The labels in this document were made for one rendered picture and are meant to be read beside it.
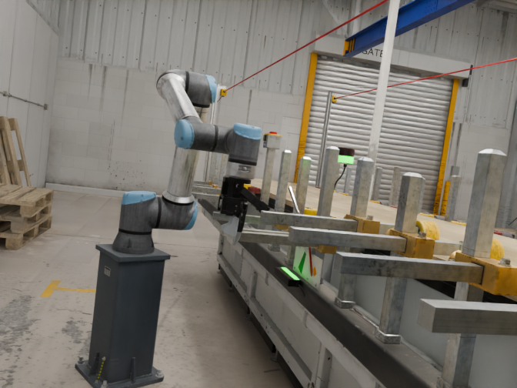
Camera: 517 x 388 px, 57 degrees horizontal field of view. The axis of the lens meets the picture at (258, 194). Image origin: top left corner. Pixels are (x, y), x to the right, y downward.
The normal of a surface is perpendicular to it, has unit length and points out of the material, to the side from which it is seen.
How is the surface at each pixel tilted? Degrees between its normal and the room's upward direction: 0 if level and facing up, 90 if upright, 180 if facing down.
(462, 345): 90
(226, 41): 90
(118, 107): 90
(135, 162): 90
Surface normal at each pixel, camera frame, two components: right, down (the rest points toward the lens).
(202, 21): 0.20, 0.10
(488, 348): -0.96, -0.11
